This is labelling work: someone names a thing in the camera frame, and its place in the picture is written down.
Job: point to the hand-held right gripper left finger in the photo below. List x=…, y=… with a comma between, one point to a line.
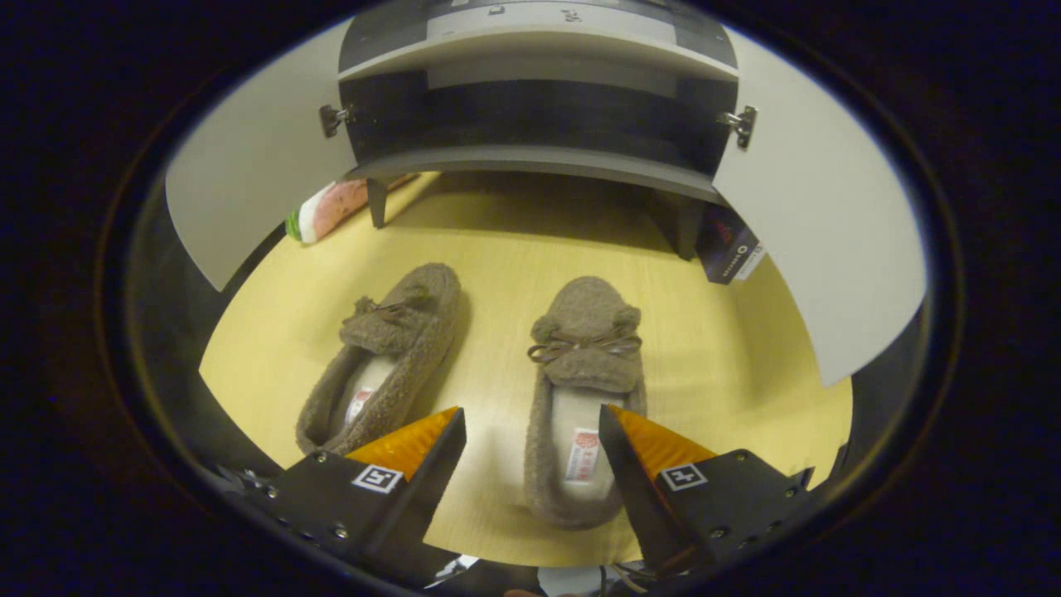
x=435, y=481

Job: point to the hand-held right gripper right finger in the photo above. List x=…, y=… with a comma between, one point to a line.
x=630, y=489

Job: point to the brown fuzzy shoe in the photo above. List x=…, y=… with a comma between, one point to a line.
x=584, y=315
x=414, y=332

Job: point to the white cabinet door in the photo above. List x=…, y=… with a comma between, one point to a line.
x=829, y=207
x=249, y=166

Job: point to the grey white shoe cabinet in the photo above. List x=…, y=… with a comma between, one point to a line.
x=539, y=108

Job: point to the silver door hinge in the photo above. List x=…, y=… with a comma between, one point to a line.
x=334, y=118
x=740, y=124

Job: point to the dark blue packet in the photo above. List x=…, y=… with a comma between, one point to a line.
x=729, y=245

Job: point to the watermelon slice toy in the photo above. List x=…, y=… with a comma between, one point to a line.
x=327, y=207

